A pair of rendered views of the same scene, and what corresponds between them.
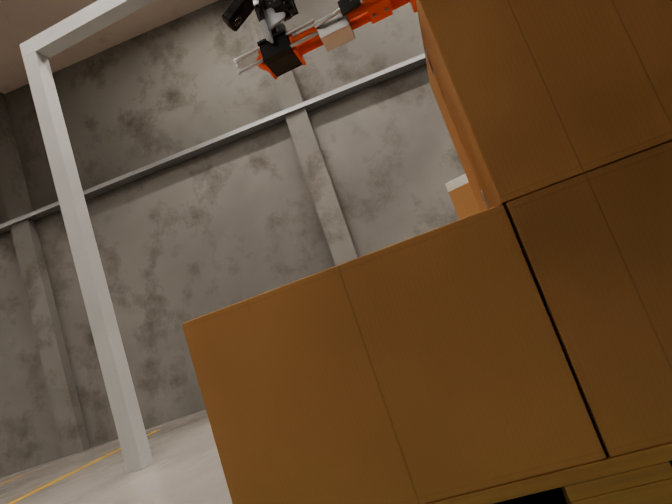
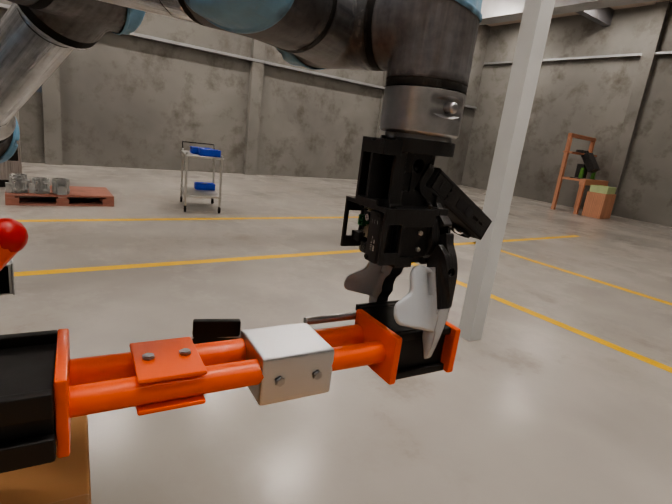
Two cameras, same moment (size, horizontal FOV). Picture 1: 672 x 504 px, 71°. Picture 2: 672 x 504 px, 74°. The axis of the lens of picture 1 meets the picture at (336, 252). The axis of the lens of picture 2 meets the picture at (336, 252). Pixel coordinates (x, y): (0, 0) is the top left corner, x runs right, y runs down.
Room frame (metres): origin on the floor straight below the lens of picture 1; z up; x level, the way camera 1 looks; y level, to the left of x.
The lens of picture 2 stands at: (1.27, -0.40, 1.28)
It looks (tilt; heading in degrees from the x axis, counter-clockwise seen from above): 15 degrees down; 136
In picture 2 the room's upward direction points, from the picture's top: 7 degrees clockwise
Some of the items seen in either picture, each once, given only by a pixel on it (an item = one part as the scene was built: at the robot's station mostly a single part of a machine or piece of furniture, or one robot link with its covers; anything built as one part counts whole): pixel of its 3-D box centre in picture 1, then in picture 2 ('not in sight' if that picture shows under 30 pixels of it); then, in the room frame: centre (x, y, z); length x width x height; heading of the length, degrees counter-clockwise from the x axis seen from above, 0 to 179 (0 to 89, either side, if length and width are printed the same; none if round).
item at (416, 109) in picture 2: not in sight; (423, 117); (1.00, -0.04, 1.30); 0.08 x 0.08 x 0.05
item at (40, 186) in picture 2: not in sight; (60, 188); (-5.52, 0.98, 0.16); 1.21 x 0.80 x 0.33; 84
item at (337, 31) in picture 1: (335, 30); (284, 360); (0.97, -0.16, 1.07); 0.07 x 0.07 x 0.04; 77
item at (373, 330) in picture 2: (281, 55); (404, 340); (1.01, -0.03, 1.07); 0.08 x 0.07 x 0.05; 77
